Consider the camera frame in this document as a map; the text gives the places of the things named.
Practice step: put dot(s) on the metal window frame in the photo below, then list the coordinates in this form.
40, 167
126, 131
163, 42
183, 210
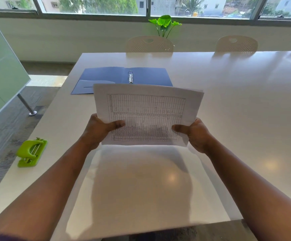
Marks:
145, 12

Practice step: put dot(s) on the person's right hand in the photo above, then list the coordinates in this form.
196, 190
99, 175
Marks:
198, 135

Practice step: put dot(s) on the green leafy plant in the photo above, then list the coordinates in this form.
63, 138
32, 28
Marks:
165, 25

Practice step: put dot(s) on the green hole punch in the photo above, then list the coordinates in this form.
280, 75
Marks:
32, 153

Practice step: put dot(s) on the person's right thumb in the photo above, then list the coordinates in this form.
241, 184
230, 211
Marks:
181, 128

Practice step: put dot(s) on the white printed paper sheets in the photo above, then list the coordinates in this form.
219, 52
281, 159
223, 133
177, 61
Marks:
148, 115

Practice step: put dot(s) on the frosted glass partition board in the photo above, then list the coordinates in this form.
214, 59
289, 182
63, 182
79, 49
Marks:
0, 72

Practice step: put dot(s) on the grey partition support leg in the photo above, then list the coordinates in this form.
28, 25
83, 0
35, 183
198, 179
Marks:
26, 104

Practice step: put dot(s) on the beige perforated chair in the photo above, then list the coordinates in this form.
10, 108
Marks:
236, 44
149, 44

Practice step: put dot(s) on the person's left forearm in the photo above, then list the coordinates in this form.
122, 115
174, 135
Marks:
35, 195

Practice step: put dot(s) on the person's left thumb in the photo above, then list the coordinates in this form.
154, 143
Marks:
115, 124

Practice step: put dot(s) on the person's left hand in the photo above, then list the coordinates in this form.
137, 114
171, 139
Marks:
95, 133

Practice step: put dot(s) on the person's right forearm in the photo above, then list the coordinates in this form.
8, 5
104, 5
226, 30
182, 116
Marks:
255, 195

